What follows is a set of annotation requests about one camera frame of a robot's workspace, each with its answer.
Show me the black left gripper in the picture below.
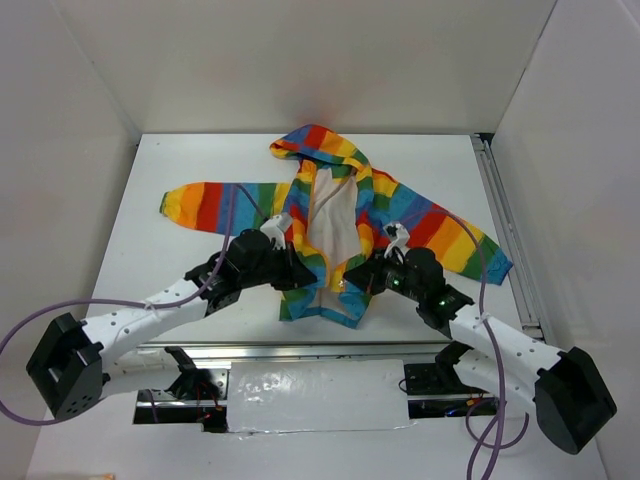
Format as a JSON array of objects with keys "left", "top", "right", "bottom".
[{"left": 239, "top": 241, "right": 317, "bottom": 291}]

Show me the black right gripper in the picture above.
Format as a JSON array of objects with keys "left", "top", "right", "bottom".
[{"left": 344, "top": 246, "right": 424, "bottom": 303}]

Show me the rainbow striped hooded jacket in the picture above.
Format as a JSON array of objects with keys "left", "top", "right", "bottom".
[{"left": 159, "top": 125, "right": 513, "bottom": 328}]

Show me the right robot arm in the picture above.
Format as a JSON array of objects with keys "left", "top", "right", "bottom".
[{"left": 344, "top": 248, "right": 617, "bottom": 455}]

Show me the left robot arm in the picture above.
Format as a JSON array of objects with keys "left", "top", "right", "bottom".
[{"left": 26, "top": 229, "right": 317, "bottom": 422}]

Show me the white front cover panel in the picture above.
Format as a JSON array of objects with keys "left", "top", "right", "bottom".
[{"left": 226, "top": 359, "right": 411, "bottom": 434}]

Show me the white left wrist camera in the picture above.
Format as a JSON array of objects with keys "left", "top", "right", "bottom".
[{"left": 260, "top": 213, "right": 293, "bottom": 250}]

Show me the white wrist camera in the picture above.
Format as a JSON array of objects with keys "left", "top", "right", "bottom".
[
  {"left": 260, "top": 213, "right": 293, "bottom": 250},
  {"left": 384, "top": 222, "right": 410, "bottom": 257}
]

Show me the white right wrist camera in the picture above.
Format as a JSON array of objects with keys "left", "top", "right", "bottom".
[{"left": 384, "top": 222, "right": 410, "bottom": 257}]

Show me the aluminium frame rail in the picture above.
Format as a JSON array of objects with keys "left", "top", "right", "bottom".
[{"left": 77, "top": 132, "right": 559, "bottom": 364}]

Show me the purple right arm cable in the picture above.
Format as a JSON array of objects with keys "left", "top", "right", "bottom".
[{"left": 399, "top": 213, "right": 531, "bottom": 480}]

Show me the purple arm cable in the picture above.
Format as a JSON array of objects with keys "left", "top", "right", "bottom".
[
  {"left": 399, "top": 213, "right": 531, "bottom": 480},
  {"left": 0, "top": 182, "right": 266, "bottom": 426}
]

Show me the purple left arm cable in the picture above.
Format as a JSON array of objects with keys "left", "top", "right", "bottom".
[{"left": 0, "top": 182, "right": 266, "bottom": 426}]

